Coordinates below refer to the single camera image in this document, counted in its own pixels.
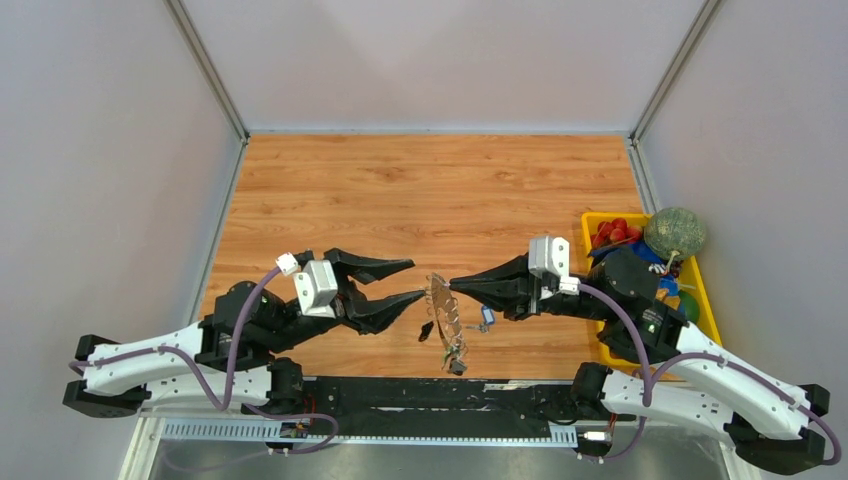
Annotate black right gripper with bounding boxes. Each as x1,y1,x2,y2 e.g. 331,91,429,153
448,249,613,322

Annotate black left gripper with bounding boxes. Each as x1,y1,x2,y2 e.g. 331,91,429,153
265,246,428,354

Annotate green key tag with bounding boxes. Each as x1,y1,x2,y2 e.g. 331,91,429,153
443,343,464,363

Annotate black white key tag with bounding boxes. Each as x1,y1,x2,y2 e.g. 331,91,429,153
446,357,467,376

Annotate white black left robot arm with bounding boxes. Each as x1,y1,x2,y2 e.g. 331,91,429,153
62,248,425,419

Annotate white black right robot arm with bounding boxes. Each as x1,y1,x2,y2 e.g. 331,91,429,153
448,238,843,476

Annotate blue key tag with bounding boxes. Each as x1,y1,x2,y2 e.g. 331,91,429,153
481,305,496,330

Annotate silver key on blue tag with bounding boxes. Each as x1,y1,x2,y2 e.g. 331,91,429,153
466,324,490,333

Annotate red strawberries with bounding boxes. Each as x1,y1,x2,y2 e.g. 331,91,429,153
590,217,643,250

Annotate blue chips bag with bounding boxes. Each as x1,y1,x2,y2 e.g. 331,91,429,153
588,241,683,309

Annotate green melon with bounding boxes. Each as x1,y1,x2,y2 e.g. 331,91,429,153
643,207,707,260

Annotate green lime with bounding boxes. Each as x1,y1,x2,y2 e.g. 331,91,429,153
677,290,701,324

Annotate yellow plastic bin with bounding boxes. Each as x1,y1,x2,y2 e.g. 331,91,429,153
581,212,723,371

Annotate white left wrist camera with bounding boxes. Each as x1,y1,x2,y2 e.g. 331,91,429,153
293,260,338,319

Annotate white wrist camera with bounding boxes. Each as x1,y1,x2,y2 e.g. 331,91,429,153
528,235,570,278
293,260,338,319

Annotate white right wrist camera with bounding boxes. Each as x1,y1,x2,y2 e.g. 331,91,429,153
528,235,570,278

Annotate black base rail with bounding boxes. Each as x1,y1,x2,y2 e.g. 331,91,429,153
245,374,637,442

